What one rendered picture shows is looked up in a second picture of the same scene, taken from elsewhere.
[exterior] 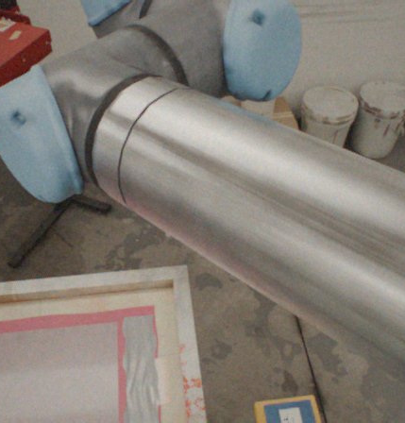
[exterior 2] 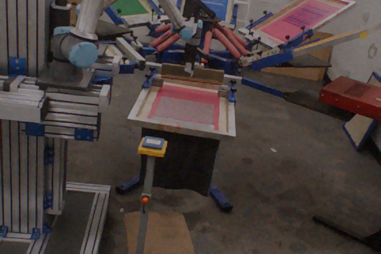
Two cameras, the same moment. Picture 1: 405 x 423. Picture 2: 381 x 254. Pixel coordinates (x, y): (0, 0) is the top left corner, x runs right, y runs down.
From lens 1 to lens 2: 218 cm
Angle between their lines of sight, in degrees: 78
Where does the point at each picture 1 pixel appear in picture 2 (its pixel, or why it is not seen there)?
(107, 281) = (230, 120)
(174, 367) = not seen: hidden behind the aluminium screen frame
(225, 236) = not seen: outside the picture
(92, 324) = (213, 120)
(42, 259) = (322, 231)
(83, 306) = (222, 120)
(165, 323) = not seen: hidden behind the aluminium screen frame
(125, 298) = (223, 127)
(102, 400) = (181, 116)
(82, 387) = (187, 114)
